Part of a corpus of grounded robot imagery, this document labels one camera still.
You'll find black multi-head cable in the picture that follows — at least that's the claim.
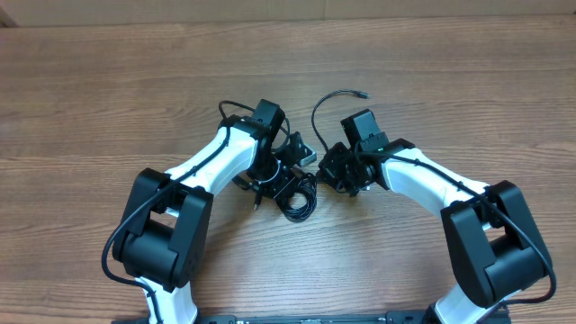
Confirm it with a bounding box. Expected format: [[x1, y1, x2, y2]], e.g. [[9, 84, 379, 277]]
[[231, 88, 371, 224]]

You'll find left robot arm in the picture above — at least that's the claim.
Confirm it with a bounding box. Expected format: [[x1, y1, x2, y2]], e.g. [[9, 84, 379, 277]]
[[102, 100, 317, 323]]

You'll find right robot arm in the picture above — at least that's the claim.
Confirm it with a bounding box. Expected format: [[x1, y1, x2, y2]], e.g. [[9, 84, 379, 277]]
[[318, 110, 556, 323]]

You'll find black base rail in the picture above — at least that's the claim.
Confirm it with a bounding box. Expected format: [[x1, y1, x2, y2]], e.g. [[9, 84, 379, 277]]
[[193, 310, 440, 324]]

